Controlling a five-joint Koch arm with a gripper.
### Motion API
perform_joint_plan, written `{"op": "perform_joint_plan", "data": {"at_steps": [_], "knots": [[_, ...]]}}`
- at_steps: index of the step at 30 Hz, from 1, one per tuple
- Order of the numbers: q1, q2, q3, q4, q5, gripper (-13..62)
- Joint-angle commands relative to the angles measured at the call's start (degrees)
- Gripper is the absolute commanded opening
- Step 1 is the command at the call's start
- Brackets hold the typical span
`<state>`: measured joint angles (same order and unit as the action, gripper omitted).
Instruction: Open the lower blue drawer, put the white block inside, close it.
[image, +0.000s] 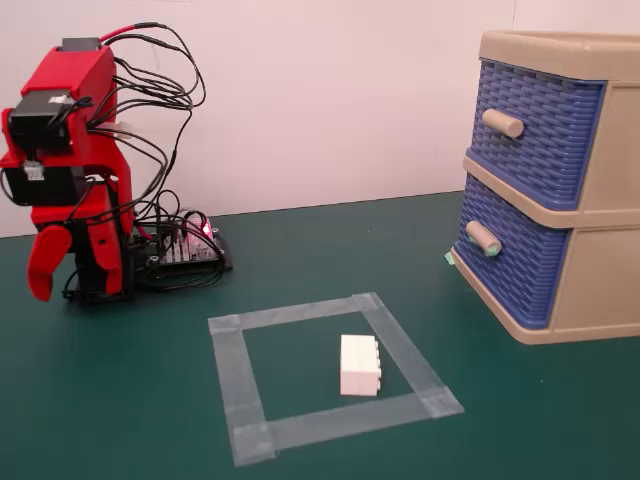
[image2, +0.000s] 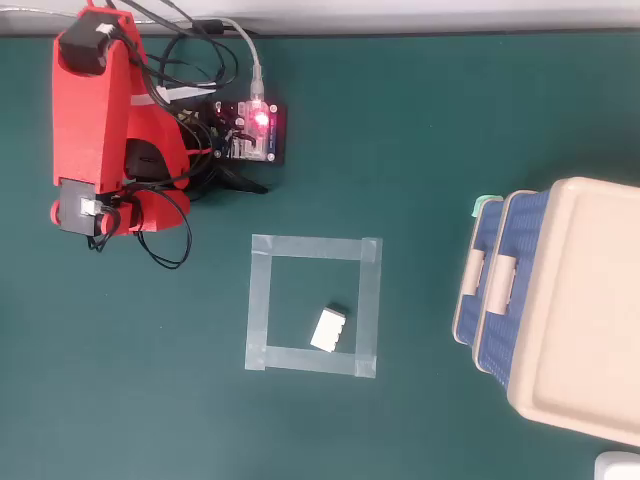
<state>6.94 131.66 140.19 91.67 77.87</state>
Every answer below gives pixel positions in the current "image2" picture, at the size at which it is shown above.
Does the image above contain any controller board on black plate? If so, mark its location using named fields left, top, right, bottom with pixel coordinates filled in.
left=207, top=99, right=290, bottom=167

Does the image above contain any white plastic object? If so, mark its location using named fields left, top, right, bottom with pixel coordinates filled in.
left=593, top=451, right=640, bottom=480

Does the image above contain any white zip tie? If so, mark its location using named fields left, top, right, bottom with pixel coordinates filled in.
left=129, top=83, right=219, bottom=108

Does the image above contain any grey usb cable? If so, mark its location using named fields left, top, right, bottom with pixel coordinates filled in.
left=0, top=4, right=267, bottom=109

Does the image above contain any black base with electronics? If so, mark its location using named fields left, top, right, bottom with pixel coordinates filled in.
left=87, top=0, right=242, bottom=270

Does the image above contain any blue woven drawer green-tipped handle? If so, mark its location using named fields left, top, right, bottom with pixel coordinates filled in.
left=452, top=197, right=504, bottom=347

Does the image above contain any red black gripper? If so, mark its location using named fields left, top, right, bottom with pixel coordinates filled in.
left=114, top=190, right=193, bottom=237

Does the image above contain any translucent tape strip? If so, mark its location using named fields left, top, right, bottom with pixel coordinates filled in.
left=251, top=233, right=384, bottom=262
left=244, top=343, right=377, bottom=380
left=353, top=237, right=384, bottom=380
left=244, top=234, right=274, bottom=372

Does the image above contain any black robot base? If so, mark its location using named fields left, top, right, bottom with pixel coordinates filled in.
left=122, top=137, right=269, bottom=199

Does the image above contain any blue woven drawer plain handle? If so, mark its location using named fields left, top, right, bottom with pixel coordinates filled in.
left=472, top=189, right=551, bottom=389

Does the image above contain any small mint green piece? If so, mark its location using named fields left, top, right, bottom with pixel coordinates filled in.
left=471, top=194, right=504, bottom=220

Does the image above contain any beige drawer cabinet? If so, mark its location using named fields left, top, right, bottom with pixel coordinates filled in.
left=452, top=175, right=640, bottom=449

